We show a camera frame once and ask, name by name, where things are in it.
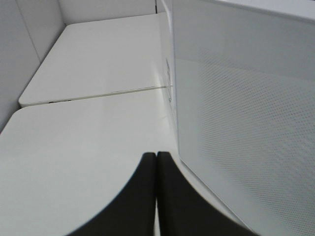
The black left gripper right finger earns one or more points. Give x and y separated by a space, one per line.
182 211

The white microwave door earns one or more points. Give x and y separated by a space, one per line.
245 101

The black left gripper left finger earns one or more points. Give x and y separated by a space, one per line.
132 211

